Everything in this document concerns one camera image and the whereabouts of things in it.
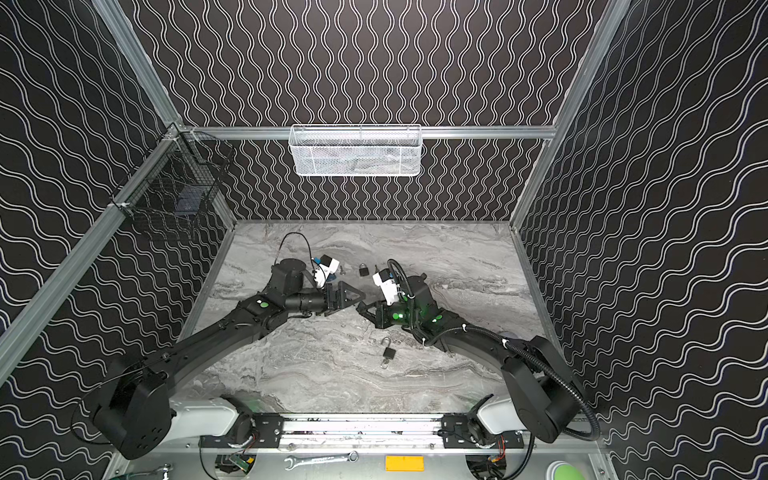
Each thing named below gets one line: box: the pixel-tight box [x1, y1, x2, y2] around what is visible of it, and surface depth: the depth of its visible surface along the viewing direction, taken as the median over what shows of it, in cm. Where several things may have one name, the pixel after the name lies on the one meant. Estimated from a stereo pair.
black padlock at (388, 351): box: [381, 336, 397, 360], surface depth 90 cm
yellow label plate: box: [386, 456, 425, 472], surface depth 72 cm
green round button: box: [554, 464, 585, 480], surface depth 70 cm
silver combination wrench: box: [284, 450, 360, 471], surface depth 72 cm
